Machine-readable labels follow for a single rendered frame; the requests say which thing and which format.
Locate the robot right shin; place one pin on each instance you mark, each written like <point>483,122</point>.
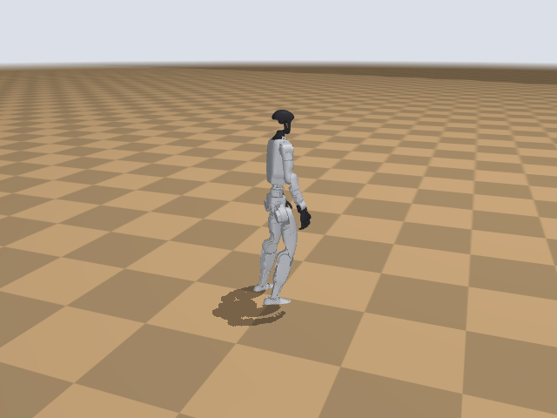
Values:
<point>281,271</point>

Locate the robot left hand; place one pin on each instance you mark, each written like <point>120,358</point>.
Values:
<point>287,203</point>

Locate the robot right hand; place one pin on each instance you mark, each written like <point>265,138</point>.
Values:
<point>304,218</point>

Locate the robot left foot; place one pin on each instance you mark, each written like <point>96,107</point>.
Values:
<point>258,287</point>

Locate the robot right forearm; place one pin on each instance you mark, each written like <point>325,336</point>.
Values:
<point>296,194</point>

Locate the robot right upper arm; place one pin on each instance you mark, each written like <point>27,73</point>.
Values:
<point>286,151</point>

